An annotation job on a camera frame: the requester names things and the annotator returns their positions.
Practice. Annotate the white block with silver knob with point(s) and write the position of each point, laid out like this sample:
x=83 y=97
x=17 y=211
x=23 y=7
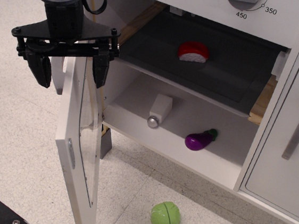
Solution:
x=159 y=110

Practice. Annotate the dark grey oven tray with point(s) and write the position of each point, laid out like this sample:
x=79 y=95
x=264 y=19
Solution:
x=238 y=68

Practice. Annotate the green toy cabbage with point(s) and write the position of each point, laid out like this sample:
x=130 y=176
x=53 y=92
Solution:
x=165 y=213

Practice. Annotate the grey cabinet leg foot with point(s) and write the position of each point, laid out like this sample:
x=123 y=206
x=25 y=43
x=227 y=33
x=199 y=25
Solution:
x=106 y=143

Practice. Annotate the white right cabinet door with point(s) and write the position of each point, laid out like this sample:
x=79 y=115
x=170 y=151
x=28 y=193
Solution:
x=270 y=178

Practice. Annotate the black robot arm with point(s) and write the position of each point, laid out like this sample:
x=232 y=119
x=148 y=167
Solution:
x=67 y=32

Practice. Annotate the grey oven door handle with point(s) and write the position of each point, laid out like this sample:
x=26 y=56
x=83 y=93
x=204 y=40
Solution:
x=57 y=73

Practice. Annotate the white toy kitchen cabinet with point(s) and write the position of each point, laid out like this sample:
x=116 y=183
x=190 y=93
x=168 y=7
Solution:
x=129 y=93

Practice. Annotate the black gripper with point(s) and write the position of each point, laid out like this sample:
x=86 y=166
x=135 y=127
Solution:
x=66 y=32

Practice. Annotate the red white toy sushi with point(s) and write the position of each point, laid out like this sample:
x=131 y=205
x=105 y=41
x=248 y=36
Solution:
x=192 y=51

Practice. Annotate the purple toy eggplant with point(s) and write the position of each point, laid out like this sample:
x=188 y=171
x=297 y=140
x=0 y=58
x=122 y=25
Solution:
x=199 y=141

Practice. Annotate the white oven door with window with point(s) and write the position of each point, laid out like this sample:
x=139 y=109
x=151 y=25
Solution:
x=78 y=138

